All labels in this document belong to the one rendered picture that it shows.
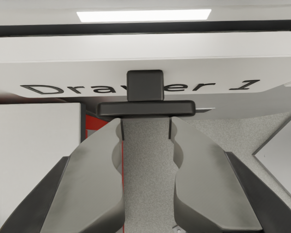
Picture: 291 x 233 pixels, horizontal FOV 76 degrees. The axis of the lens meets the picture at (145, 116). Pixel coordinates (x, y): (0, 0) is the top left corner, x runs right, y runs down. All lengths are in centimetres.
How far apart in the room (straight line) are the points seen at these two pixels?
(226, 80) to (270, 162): 105
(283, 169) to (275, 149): 11
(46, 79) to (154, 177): 94
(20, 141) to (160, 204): 88
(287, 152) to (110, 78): 117
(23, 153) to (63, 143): 6
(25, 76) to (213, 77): 16
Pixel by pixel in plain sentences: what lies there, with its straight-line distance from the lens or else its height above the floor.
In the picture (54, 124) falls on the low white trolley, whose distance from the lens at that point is 32.
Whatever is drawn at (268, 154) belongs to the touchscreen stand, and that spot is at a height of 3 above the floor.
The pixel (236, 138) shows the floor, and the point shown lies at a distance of 116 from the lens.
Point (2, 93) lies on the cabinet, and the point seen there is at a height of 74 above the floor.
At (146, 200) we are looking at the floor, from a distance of 110.
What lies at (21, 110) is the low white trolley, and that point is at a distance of 34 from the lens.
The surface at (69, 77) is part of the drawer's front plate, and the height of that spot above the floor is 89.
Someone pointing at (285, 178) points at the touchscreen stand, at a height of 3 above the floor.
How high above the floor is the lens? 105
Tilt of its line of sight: 84 degrees down
